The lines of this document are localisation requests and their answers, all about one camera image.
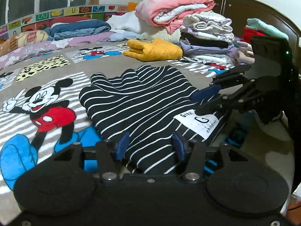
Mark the yellow knit sweater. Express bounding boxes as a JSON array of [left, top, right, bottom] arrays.
[[123, 38, 183, 62]]

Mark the dark wooden headboard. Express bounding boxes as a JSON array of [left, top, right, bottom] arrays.
[[200, 0, 301, 52]]

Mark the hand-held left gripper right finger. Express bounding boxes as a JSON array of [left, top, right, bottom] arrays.
[[172, 131, 250, 185]]

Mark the white bent pipe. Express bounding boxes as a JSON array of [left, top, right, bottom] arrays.
[[4, 0, 14, 23]]

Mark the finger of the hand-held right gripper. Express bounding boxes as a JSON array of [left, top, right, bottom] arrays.
[[195, 88, 255, 116], [190, 65, 255, 103]]

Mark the mint green folded garment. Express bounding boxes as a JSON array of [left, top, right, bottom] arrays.
[[246, 18, 290, 41]]

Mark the pink folded quilt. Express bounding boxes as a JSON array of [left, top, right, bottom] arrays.
[[135, 0, 215, 34]]

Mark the red pillow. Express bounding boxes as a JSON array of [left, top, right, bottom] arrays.
[[49, 16, 94, 27]]

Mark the purple floral bedsheet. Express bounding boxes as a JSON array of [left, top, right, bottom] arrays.
[[0, 32, 118, 70]]

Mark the black white striped shirt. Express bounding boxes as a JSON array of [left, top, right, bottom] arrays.
[[79, 65, 230, 175]]

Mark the grey cartoon printed blanket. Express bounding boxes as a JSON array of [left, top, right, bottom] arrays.
[[0, 41, 294, 193]]

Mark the blue folded quilt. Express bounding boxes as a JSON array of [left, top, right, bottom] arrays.
[[45, 19, 112, 41]]

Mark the white folded garment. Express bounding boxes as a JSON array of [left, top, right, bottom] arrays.
[[188, 53, 233, 64]]

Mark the orange cartoon print pillow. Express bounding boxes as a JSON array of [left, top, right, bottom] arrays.
[[0, 30, 50, 57]]

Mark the beige folded garment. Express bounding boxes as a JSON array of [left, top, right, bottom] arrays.
[[234, 40, 255, 66]]

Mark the black folded garment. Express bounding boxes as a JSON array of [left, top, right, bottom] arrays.
[[181, 32, 233, 49]]

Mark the white floral folded sheet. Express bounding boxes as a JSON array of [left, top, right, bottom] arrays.
[[180, 12, 234, 42]]

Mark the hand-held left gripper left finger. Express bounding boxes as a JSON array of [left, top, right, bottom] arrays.
[[52, 131, 131, 184]]

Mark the lavender folded garment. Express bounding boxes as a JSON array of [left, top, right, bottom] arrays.
[[180, 40, 236, 58]]

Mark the colourful picture headboard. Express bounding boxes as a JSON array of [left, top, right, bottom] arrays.
[[0, 4, 139, 40]]

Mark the white crumpled cloth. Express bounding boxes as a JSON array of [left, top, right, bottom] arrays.
[[105, 11, 151, 40]]

